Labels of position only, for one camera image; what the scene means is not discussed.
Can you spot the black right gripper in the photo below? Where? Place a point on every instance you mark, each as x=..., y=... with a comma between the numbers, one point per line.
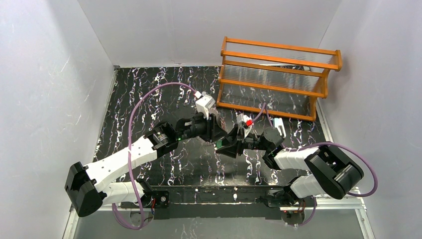
x=238, y=140

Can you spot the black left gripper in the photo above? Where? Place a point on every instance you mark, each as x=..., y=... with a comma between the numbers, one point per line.
x=209, y=129

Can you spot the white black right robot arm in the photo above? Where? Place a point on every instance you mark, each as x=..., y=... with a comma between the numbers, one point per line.
x=332, y=172

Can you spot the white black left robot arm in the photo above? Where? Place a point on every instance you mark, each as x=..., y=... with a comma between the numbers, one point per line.
x=92, y=185

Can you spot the orange wooden two-tier shelf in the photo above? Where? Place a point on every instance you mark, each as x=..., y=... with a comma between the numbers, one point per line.
x=288, y=79

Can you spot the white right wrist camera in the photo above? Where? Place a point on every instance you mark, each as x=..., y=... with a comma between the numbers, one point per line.
x=244, y=124

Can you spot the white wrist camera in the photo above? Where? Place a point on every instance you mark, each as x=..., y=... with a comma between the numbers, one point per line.
x=244, y=124
x=204, y=103

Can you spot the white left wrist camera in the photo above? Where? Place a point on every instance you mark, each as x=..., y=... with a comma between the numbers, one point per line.
x=204, y=103

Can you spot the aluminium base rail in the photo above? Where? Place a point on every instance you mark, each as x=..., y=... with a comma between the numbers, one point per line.
x=229, y=212

